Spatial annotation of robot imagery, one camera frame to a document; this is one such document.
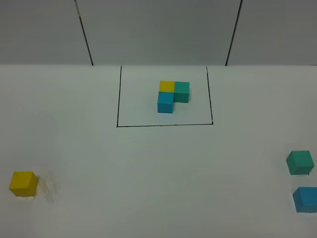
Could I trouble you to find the blue template block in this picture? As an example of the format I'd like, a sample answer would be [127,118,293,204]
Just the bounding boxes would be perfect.
[157,92,174,114]

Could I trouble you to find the yellow template block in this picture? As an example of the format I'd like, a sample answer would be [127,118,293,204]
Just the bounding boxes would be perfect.
[159,81,175,93]

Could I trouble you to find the green template block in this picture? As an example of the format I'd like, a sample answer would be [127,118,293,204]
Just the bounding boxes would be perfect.
[174,81,190,103]

